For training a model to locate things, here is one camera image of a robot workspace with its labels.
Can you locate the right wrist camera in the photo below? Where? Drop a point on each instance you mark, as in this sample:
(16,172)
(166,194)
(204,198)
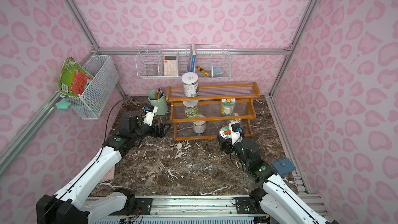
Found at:
(236,131)

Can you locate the pink calculator in basket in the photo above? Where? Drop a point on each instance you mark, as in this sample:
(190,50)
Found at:
(170,65)

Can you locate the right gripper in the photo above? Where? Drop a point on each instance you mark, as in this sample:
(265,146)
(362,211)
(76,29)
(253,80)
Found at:
(224,141)

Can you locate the tall white tin jar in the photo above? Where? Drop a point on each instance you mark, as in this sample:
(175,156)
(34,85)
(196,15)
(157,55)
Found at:
(190,81)

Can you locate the yellow utility knife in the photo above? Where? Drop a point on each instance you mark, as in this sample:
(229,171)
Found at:
(202,71)

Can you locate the pink calculator on table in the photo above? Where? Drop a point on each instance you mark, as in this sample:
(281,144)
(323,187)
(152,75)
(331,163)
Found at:
(109,175)

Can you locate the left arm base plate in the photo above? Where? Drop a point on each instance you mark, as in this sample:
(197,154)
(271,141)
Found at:
(138,206)

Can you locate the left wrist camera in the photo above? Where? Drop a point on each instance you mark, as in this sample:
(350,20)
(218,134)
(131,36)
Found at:
(149,113)

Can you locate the blue book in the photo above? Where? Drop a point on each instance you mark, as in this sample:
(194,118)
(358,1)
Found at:
(192,58)

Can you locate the aluminium front rail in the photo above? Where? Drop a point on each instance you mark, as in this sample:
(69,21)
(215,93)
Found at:
(191,210)

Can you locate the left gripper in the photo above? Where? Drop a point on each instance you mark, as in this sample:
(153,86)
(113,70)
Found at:
(156,129)

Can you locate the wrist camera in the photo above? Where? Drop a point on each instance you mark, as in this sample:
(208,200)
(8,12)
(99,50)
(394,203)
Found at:
(149,113)
(236,131)

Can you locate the mint green pencil cup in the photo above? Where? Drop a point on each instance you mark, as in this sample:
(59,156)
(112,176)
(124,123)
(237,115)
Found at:
(160,103)

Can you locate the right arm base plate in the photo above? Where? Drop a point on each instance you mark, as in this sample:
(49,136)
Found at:
(244,205)

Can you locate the white wire wall basket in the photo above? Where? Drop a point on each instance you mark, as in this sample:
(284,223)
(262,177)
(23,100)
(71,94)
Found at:
(208,56)

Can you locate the mint star-shaped toy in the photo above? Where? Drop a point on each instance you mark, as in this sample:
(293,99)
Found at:
(63,104)

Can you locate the strawberry lid seed jar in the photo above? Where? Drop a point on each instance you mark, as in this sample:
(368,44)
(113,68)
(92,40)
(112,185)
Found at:
(225,133)

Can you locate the pencils bundle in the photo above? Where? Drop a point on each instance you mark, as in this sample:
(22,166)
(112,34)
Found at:
(158,93)

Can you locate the clear tape roll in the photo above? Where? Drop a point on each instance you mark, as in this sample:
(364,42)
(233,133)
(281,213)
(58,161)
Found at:
(151,71)

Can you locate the white lid green label jar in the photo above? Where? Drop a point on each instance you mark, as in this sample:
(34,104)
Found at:
(191,108)

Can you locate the white mesh side basket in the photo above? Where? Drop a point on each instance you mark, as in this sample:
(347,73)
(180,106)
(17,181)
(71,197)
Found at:
(90,104)

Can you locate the green red snack bag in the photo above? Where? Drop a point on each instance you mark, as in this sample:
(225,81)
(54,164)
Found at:
(73,79)

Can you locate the orange wooden three-tier shelf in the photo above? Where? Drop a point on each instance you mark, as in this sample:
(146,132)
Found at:
(209,99)

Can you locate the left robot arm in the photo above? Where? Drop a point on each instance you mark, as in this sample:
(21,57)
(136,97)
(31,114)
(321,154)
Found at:
(68,205)

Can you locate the blue wallet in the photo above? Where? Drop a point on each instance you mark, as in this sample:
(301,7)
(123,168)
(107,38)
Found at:
(284,166)

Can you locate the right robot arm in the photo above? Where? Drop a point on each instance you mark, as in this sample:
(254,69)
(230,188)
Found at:
(273,196)

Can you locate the small white lid jar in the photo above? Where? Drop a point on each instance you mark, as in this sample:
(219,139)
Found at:
(199,127)

